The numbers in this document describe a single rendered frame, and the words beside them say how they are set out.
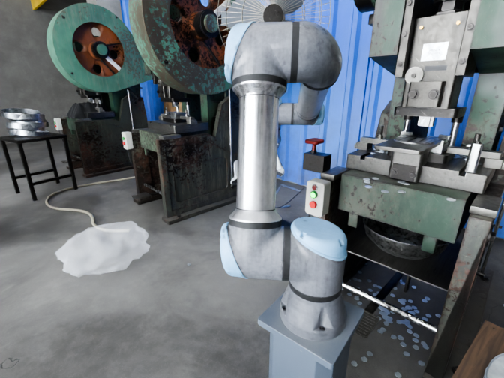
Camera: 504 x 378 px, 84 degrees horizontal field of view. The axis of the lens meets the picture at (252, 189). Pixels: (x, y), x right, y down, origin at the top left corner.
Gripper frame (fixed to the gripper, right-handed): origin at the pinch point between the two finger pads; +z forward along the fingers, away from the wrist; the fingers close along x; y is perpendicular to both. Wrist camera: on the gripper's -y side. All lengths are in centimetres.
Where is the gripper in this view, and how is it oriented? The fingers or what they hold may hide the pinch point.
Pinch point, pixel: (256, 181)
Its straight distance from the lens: 78.1
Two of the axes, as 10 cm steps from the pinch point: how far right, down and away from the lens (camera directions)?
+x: 9.5, -1.5, -2.9
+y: -2.6, -8.8, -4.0
